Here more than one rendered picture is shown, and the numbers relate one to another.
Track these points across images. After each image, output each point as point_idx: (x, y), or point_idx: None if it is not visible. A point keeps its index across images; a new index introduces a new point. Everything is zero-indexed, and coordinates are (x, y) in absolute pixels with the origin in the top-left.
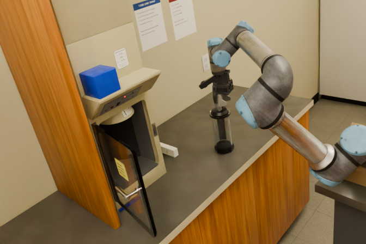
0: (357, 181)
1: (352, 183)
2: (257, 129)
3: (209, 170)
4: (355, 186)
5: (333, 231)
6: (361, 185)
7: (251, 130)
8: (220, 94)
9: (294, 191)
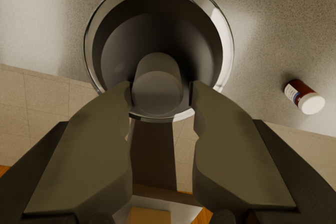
0: (126, 222)
1: (124, 216)
2: (274, 74)
3: (40, 7)
4: (121, 218)
5: (131, 139)
6: (124, 221)
7: (269, 59)
8: (195, 193)
9: None
